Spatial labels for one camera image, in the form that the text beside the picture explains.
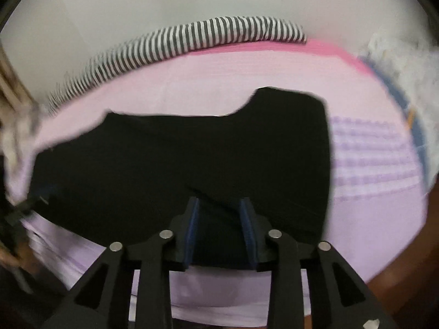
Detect black pants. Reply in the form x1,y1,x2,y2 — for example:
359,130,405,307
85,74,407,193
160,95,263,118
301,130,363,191
26,87,332,270

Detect black white striped blanket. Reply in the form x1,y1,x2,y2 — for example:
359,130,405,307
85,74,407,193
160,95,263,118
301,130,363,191
46,15,307,111

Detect pink purple bedsheet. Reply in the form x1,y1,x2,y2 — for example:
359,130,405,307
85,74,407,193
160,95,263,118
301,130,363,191
6,39,430,327

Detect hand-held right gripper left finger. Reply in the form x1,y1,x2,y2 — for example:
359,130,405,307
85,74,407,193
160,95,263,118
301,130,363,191
41,197,201,329

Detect white patterned duvet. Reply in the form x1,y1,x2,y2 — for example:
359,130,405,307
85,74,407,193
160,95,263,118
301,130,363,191
357,32,439,179

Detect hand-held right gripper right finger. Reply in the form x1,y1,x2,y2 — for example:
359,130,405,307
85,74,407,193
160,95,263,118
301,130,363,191
239,197,398,329

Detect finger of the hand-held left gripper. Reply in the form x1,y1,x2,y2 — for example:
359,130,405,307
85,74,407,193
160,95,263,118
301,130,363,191
19,185,57,215

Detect beige plaid pillow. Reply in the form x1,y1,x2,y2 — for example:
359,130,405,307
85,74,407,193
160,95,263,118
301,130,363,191
0,101,45,179

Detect rattan headboard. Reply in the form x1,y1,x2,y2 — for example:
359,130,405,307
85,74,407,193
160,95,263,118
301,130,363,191
0,41,35,110

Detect blue plaid pillow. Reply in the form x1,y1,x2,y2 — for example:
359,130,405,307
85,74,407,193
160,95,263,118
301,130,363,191
372,63,431,187

